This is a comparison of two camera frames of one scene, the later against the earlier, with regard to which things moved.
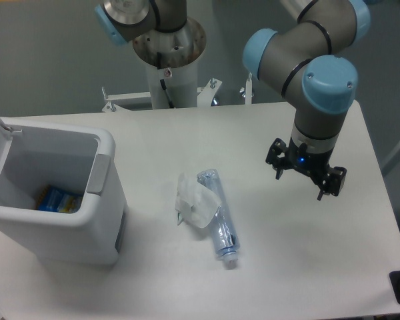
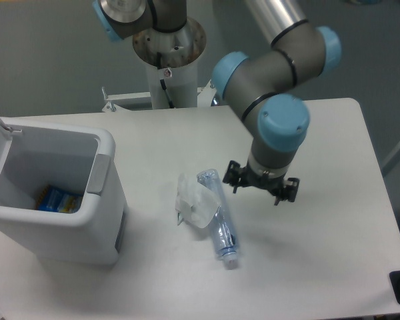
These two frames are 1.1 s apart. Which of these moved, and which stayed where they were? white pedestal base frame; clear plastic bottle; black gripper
Moved: black gripper
Stayed: clear plastic bottle; white pedestal base frame
